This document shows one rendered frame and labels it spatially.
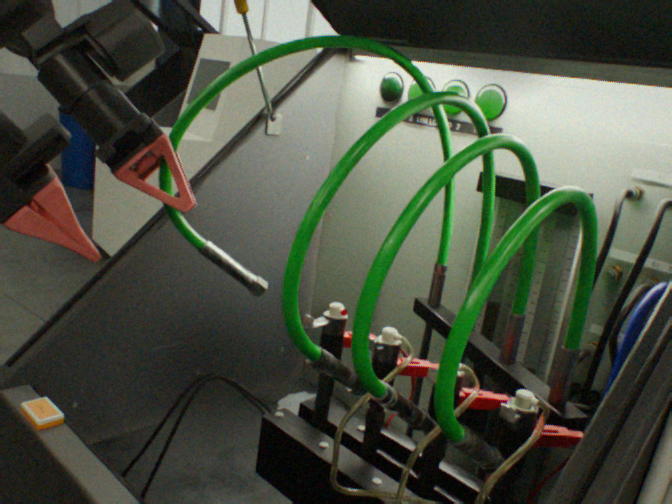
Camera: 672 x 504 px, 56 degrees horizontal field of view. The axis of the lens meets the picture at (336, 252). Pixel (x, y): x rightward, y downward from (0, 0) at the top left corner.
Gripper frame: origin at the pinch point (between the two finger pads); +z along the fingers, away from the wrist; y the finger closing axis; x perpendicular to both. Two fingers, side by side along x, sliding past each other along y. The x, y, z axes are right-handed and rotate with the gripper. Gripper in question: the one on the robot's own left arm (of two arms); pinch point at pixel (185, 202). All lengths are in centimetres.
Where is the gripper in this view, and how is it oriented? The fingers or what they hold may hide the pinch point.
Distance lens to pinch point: 71.3
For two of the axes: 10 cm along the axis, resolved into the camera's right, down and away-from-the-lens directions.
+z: 6.5, 7.5, 1.2
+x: -7.5, 6.6, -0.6
